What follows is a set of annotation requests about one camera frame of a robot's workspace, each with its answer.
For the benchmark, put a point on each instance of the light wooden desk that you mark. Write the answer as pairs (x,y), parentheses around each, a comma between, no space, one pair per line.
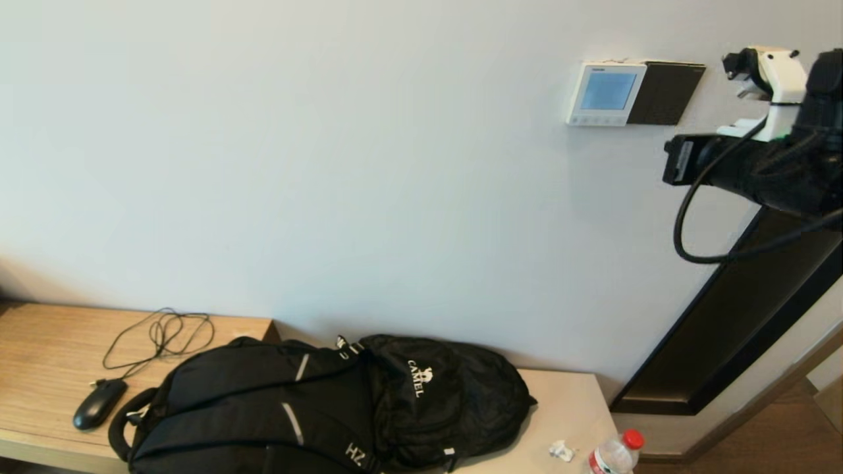
(39,349)

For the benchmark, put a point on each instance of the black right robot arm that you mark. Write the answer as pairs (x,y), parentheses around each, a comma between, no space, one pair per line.
(810,191)

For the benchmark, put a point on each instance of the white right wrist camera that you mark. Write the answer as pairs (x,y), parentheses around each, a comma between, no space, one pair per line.
(784,72)

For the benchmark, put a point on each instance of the black wall switch panel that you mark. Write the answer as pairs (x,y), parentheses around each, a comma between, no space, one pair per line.
(668,92)

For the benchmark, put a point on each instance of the crumpled white paper scrap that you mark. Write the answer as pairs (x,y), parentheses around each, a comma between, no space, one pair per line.
(560,451)

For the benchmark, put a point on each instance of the black computer mouse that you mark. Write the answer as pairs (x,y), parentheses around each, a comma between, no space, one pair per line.
(99,405)

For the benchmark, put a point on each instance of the dark brown door frame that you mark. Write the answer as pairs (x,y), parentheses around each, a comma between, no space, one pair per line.
(757,316)

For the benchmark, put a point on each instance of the black backpack with grey stripes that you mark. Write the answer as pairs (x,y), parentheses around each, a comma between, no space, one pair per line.
(230,395)

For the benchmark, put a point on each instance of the black Camel logo backpack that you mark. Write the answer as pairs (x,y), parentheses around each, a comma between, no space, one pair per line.
(461,395)

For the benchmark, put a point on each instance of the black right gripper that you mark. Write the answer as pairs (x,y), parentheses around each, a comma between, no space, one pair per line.
(823,92)

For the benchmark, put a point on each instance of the clear bottle with red cap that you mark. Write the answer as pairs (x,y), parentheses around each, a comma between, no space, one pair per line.
(612,457)

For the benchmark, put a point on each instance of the white wall thermostat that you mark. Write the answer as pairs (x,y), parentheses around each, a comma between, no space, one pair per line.
(602,118)

